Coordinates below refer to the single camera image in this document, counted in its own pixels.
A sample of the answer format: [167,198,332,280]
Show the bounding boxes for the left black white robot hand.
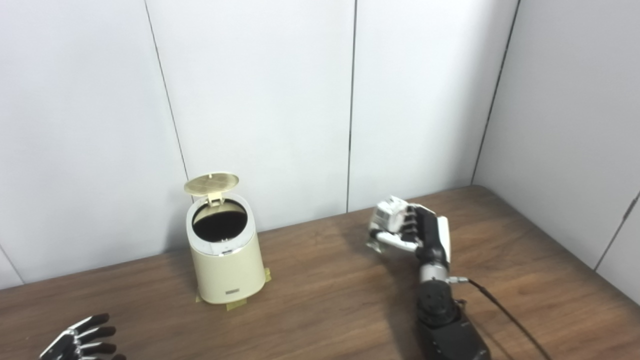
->
[39,313,127,360]

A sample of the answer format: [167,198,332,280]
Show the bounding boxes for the cream-colored cylindrical bin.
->
[183,172,267,305]

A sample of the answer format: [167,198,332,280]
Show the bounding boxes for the green white milk carton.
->
[366,195,411,251]

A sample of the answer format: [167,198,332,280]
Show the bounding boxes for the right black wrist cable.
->
[448,276,553,360]

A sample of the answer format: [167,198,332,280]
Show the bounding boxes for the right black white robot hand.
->
[369,204,452,266]

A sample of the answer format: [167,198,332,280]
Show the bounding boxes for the round cream bin lid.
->
[183,172,240,207]

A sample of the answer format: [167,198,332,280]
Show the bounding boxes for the black wall panel hinge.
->
[621,196,640,223]

